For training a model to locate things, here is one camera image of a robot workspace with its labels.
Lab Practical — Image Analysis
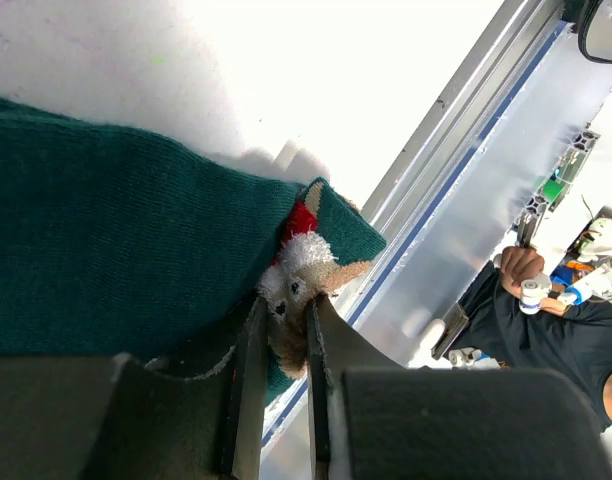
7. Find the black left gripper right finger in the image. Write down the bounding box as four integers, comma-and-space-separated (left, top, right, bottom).
304, 296, 612, 479

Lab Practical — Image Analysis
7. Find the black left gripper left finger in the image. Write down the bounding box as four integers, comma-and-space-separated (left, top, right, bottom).
0, 295, 267, 479

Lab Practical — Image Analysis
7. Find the dark green reindeer sock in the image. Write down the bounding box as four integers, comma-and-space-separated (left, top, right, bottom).
0, 98, 386, 400

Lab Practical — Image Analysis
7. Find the operator hand on leader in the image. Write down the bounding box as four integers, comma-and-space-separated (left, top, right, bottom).
500, 246, 545, 298

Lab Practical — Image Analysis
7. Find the operator dark shirt torso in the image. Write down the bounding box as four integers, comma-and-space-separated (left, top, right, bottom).
452, 262, 612, 429

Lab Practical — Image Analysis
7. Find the green circuit board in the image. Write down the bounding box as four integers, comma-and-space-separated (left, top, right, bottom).
540, 143, 590, 212

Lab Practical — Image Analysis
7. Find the white leader arm handle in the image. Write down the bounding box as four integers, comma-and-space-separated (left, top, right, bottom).
519, 258, 612, 315

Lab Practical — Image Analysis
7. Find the aluminium table frame rail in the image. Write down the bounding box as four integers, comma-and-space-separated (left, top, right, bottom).
258, 0, 612, 480

